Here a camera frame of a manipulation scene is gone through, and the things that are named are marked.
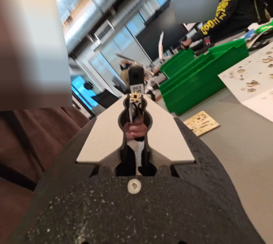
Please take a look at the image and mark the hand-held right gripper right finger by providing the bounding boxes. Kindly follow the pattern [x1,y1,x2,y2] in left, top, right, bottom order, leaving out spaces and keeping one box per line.
[137,94,195,176]

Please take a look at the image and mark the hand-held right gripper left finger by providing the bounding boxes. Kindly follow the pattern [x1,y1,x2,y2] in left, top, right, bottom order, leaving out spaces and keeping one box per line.
[76,94,137,176]

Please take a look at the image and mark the small wooden gear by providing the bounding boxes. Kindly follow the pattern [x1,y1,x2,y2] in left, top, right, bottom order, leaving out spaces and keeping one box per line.
[130,91,142,103]

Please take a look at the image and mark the person's left hand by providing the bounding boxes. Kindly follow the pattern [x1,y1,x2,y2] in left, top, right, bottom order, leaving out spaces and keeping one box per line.
[125,120,148,141]

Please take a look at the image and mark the wooden puzzle sheet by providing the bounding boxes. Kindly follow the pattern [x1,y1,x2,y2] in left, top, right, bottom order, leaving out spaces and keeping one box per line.
[183,111,220,137]

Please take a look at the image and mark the black screen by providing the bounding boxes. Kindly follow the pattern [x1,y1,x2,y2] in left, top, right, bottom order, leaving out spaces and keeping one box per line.
[136,23,192,56]

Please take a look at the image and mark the white upright pole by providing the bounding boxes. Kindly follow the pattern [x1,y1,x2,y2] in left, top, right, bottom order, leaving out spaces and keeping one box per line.
[158,31,165,59]

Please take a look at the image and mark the green plastic bin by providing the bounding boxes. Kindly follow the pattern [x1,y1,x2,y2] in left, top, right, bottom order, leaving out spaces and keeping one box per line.
[159,38,250,116]
[160,49,195,79]

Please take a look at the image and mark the scattered wooden puzzle pieces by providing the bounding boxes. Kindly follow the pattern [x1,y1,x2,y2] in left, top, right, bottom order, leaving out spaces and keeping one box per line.
[229,51,273,97]

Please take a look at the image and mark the white board with wooden parts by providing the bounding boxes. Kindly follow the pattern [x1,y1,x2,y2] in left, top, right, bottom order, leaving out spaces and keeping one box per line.
[218,42,273,123]

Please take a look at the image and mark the green white object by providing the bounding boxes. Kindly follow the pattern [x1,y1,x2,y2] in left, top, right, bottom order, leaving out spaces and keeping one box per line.
[245,19,273,50]

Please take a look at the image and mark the black strap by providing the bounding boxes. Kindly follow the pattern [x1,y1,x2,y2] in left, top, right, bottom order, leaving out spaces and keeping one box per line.
[0,163,37,191]
[3,110,46,173]

